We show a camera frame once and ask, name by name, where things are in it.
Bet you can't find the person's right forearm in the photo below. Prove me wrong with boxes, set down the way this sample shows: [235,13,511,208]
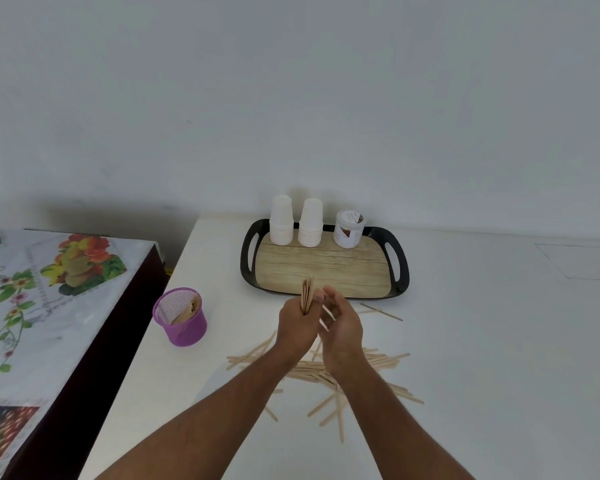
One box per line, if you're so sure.
[327,359,477,480]

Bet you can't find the floral plastic tablecloth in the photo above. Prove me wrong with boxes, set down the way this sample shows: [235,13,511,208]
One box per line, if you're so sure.
[0,227,159,480]

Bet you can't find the purple mesh cup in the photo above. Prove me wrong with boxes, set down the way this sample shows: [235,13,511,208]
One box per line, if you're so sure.
[152,287,208,348]

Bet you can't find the person's left forearm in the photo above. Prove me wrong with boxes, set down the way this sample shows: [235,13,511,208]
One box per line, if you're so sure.
[94,345,309,480]

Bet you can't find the white labelled plastic jar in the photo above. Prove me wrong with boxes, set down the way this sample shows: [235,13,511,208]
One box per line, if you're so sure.
[333,210,368,249]

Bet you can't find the person's left hand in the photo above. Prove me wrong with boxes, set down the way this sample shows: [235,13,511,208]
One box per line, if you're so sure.
[275,289,326,366]

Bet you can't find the bunch of upright wooden sticks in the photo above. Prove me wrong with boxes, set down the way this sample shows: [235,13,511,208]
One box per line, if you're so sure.
[172,294,201,324]

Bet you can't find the stack of white paper cups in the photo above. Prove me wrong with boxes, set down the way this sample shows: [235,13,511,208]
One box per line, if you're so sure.
[298,198,324,248]
[269,195,295,246]

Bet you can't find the black tray with wood pattern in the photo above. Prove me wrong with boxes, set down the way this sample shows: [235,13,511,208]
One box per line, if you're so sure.
[240,219,410,299]

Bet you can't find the pile of loose wooden sticks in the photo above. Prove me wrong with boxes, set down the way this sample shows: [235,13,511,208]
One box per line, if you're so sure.
[226,303,425,443]

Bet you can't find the person's right hand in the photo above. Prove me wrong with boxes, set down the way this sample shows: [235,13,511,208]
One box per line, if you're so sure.
[318,286,365,378]

